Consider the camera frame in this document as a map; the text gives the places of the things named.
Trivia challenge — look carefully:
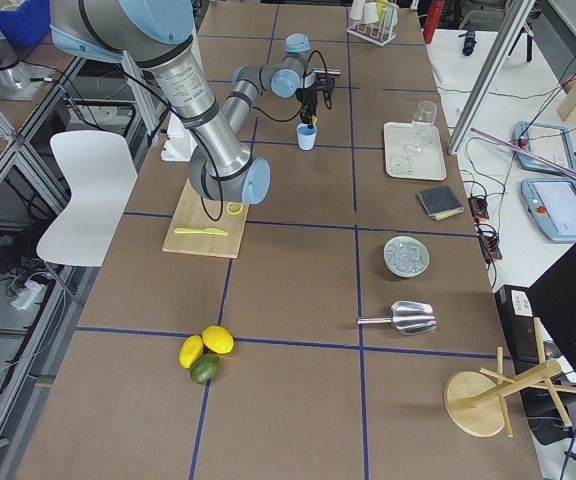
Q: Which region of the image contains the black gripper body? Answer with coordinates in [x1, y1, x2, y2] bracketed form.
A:
[297, 67, 342, 113]

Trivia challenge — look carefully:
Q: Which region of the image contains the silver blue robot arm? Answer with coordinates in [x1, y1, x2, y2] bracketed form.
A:
[50, 0, 337, 205]

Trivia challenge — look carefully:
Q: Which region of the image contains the light blue plastic cup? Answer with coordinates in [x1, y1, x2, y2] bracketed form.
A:
[296, 123, 318, 151]

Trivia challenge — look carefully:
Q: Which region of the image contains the pink cup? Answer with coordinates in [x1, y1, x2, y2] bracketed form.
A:
[349, 0, 365, 21]

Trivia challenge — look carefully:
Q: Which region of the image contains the white cup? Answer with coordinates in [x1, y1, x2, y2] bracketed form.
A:
[362, 1, 379, 25]

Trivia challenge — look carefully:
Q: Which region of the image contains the yellow cup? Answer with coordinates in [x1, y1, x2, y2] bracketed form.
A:
[376, 1, 386, 19]

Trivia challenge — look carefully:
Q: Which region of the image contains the mint green cup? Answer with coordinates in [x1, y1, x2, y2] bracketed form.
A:
[381, 1, 399, 31]

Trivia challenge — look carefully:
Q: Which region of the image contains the whole yellow lemon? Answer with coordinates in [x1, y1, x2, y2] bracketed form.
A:
[201, 325, 235, 355]

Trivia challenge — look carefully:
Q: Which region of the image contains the clear wine glass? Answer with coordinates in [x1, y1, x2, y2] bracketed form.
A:
[411, 101, 437, 151]

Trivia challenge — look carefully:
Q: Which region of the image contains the cream serving tray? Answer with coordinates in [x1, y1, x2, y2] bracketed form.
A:
[383, 122, 447, 181]

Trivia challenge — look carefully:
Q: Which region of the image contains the red cylinder bottle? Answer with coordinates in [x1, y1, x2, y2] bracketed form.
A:
[423, 0, 445, 44]

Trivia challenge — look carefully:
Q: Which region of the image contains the yellow plastic knife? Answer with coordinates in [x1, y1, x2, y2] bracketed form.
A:
[173, 227, 229, 237]

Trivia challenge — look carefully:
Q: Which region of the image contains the wooden cutting board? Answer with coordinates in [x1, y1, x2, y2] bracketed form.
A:
[162, 180, 248, 258]

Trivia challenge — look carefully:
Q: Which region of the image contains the dark grey sponge cloth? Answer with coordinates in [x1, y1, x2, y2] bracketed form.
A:
[416, 185, 464, 221]

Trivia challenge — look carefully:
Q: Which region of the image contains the green bowl with ice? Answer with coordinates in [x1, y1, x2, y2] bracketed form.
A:
[383, 236, 430, 278]

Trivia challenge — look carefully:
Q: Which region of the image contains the pink metal straw rod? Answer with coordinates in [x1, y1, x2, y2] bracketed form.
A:
[470, 128, 576, 180]

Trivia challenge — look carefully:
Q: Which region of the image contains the white plastic chair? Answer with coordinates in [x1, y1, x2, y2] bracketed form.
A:
[37, 130, 137, 267]

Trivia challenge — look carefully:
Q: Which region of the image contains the metal ice scoop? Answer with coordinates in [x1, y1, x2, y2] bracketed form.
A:
[357, 300, 438, 336]

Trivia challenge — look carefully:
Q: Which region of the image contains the blue teach pendant far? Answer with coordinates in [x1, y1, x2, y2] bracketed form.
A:
[512, 121, 576, 171]

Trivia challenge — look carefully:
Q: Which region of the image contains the blue teach pendant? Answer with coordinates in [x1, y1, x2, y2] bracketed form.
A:
[520, 179, 576, 244]
[512, 121, 576, 171]

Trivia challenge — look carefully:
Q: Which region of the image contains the green lime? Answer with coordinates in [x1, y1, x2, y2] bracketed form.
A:
[190, 353, 220, 384]

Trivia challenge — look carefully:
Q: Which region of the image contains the blue teach pendant near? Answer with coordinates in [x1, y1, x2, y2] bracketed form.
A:
[520, 179, 576, 244]

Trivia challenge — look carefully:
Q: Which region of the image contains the black box device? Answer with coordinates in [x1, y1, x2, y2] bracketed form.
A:
[495, 285, 539, 373]

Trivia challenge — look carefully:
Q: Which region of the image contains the wooden mug tree stand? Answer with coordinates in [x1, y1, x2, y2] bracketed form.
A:
[443, 317, 576, 438]

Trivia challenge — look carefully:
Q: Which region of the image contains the white wire cup rack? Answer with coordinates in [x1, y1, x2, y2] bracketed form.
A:
[347, 14, 396, 46]

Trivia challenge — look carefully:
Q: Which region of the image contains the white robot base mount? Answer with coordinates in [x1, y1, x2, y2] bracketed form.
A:
[161, 114, 197, 162]

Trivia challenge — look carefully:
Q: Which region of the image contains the aluminium frame post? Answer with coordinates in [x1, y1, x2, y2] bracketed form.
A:
[447, 0, 535, 155]

